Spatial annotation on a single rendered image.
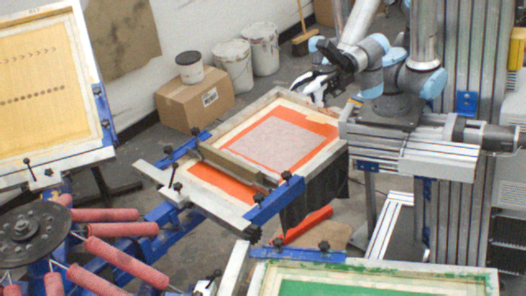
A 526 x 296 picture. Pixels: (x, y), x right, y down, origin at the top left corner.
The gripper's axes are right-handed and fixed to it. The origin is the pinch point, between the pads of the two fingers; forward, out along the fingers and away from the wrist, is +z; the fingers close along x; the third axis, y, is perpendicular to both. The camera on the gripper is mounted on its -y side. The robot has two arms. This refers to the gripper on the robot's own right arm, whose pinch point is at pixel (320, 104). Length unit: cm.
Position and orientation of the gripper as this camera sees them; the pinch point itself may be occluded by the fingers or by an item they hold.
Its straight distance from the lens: 286.8
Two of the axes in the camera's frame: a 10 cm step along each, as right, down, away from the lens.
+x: 6.8, -5.1, 5.2
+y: 7.1, 3.3, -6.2
